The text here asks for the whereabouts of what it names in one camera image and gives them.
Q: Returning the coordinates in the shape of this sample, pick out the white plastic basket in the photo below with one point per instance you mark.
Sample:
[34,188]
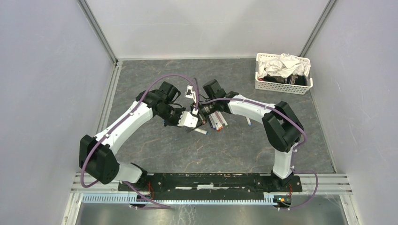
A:
[287,88]

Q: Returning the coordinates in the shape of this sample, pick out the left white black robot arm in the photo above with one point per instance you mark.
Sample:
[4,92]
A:
[97,153]

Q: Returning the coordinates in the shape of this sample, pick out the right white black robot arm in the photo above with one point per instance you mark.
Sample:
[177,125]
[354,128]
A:
[282,127]

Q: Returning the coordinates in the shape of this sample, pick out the purple capped marker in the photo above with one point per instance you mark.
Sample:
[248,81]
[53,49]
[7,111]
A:
[225,124]

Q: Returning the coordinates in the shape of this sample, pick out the aluminium frame rail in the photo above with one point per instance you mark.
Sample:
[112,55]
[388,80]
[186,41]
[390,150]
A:
[325,184]

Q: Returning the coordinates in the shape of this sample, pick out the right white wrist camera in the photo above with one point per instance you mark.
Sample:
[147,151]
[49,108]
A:
[191,93]

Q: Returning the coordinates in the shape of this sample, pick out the white cable duct strip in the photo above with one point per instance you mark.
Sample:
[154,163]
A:
[133,199]

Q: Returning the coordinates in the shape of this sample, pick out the orange capped marker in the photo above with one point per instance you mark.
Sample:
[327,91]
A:
[217,123]

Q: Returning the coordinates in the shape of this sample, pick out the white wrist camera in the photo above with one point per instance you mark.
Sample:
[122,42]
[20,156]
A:
[191,93]
[186,119]

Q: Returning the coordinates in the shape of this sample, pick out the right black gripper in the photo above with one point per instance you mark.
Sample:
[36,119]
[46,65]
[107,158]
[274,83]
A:
[205,118]

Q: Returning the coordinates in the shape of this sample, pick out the dark blue capped marker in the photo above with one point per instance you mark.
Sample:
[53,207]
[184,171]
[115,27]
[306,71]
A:
[213,123]

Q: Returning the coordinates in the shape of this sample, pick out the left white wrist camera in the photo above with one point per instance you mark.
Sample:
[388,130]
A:
[186,119]

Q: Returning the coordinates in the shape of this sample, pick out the black cloth in basket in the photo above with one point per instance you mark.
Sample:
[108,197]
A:
[292,79]

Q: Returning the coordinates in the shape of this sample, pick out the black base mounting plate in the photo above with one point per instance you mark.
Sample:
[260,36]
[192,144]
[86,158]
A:
[216,186]

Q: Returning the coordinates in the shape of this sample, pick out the blue white marker pen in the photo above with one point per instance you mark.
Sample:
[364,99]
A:
[201,131]

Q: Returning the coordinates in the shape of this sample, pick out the white cloth in basket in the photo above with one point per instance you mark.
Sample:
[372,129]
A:
[281,65]

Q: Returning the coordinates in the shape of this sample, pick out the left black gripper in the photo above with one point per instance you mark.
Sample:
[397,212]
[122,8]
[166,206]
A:
[175,123]

